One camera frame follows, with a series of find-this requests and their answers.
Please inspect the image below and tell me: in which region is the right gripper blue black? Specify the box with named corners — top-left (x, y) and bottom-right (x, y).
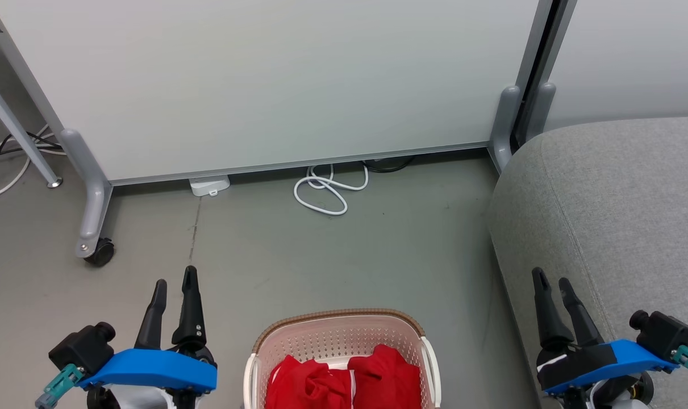
top-left (532, 267), bottom-right (679, 409)

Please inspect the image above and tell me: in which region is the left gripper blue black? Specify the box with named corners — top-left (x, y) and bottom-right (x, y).
top-left (77, 265), bottom-right (218, 409)

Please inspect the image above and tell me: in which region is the red garment with white trim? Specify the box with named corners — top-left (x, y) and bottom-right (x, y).
top-left (264, 354), bottom-right (357, 409)

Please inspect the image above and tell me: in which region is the plain red garment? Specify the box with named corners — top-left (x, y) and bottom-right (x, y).
top-left (347, 344), bottom-right (423, 409)

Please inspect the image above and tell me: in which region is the grey fabric sofa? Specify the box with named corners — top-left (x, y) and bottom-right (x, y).
top-left (487, 116), bottom-right (688, 409)

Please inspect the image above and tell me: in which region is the black caster wheel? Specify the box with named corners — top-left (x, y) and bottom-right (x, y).
top-left (85, 237), bottom-right (116, 268)

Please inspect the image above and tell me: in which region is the white floor outlet box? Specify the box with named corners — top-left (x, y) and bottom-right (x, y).
top-left (189, 176), bottom-right (231, 198)

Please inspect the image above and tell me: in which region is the beige plastic laundry basket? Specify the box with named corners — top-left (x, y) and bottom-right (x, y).
top-left (243, 308), bottom-right (442, 409)

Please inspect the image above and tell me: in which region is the grey metal table leg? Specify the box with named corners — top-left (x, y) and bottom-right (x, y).
top-left (0, 65), bottom-right (64, 189)

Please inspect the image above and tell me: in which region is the wide white partition board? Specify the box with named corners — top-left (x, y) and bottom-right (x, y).
top-left (0, 0), bottom-right (556, 260)

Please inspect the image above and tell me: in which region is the narrow white partition board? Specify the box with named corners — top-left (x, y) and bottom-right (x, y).
top-left (514, 0), bottom-right (688, 145)

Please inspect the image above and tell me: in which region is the coiled white cable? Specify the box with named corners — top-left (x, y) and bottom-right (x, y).
top-left (293, 164), bottom-right (370, 217)

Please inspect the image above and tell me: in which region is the white floor cable bundle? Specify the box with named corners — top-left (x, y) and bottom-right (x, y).
top-left (0, 125), bottom-right (67, 202)

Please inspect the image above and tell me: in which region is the black cable under partition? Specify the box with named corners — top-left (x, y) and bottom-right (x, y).
top-left (362, 156), bottom-right (416, 173)

